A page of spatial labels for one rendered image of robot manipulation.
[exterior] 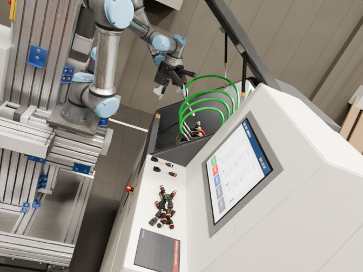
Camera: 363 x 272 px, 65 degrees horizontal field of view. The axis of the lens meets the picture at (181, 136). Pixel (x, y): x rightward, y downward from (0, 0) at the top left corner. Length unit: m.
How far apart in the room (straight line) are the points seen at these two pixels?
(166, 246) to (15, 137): 0.82
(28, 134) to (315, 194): 1.19
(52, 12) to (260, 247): 1.30
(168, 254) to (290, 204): 0.47
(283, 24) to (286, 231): 3.81
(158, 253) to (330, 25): 4.24
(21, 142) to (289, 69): 3.97
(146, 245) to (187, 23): 3.42
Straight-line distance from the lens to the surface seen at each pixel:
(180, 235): 1.17
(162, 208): 1.20
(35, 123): 1.53
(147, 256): 1.05
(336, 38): 4.93
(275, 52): 4.54
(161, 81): 1.58
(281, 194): 0.86
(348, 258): 1.08
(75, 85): 1.42
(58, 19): 1.54
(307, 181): 0.83
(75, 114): 1.45
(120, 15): 1.15
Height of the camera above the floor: 1.77
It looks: 25 degrees down
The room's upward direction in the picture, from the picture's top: 25 degrees clockwise
